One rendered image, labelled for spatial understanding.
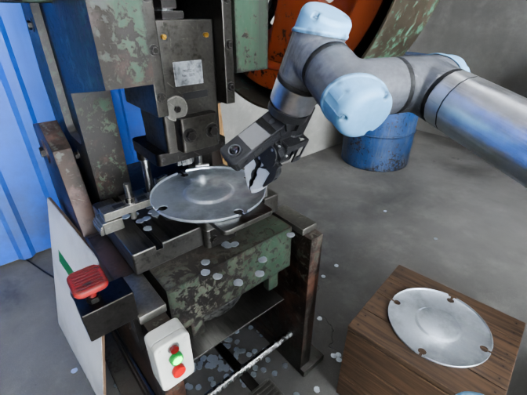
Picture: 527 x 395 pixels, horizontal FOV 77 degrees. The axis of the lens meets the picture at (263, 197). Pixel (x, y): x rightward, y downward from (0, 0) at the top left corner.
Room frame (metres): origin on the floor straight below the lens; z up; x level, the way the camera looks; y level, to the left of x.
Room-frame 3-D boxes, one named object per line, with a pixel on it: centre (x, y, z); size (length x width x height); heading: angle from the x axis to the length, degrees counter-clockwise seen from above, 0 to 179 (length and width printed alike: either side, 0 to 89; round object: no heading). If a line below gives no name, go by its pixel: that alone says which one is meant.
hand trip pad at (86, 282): (0.46, 0.32, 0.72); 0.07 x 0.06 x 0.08; 40
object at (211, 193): (0.75, 0.14, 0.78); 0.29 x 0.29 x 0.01
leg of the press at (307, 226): (1.13, 0.11, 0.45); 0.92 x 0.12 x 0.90; 40
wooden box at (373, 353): (0.69, -0.53, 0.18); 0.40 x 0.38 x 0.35; 48
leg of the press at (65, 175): (0.78, 0.52, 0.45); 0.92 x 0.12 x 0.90; 40
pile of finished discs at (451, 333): (0.69, -0.53, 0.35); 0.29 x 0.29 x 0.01
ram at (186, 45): (0.81, 0.20, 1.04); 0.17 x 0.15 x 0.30; 40
